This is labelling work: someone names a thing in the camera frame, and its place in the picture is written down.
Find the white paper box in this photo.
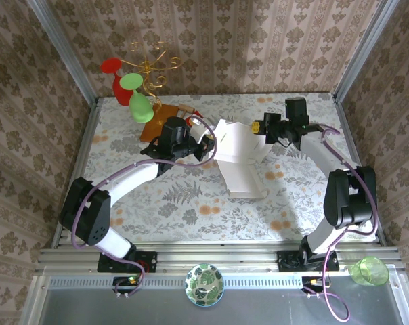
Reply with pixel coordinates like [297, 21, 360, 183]
[209, 118, 272, 200]

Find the brown wooden rack base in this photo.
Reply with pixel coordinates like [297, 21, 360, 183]
[139, 103, 185, 143]

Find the small wooden mallet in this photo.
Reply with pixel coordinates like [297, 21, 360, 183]
[177, 103, 200, 118]

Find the green plastic wine glass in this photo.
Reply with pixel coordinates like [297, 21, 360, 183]
[119, 72, 154, 123]

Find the floral printed tablecloth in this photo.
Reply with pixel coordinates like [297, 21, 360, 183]
[60, 93, 378, 243]

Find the red plastic wine glass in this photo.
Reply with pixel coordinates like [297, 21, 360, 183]
[100, 57, 131, 107]

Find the leaf pattern bowl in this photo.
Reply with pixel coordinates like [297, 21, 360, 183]
[185, 263, 225, 308]

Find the small black circuit board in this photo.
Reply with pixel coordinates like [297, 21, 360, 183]
[112, 276, 142, 295]
[301, 276, 329, 295]

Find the green transparent plastic cup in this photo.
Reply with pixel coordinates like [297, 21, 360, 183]
[349, 256, 390, 288]

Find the grey metal shelf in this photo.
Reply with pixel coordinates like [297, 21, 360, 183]
[20, 286, 409, 325]

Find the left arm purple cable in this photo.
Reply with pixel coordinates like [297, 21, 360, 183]
[70, 114, 219, 299]

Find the aluminium table side rail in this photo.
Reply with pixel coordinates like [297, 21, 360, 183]
[51, 97, 102, 250]
[332, 94, 387, 244]

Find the gold wire glass rack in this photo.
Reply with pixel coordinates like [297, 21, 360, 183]
[119, 40, 182, 106]

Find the long aluminium base rail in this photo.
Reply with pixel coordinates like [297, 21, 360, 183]
[35, 240, 404, 274]

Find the aluminium frame post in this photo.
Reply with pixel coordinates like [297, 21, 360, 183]
[26, 0, 100, 102]
[332, 0, 400, 101]

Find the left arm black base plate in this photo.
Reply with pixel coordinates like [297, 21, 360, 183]
[98, 251, 158, 274]

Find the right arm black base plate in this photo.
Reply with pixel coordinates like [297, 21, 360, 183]
[277, 250, 339, 272]

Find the slotted grey cable duct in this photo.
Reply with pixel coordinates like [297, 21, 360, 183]
[45, 274, 398, 289]

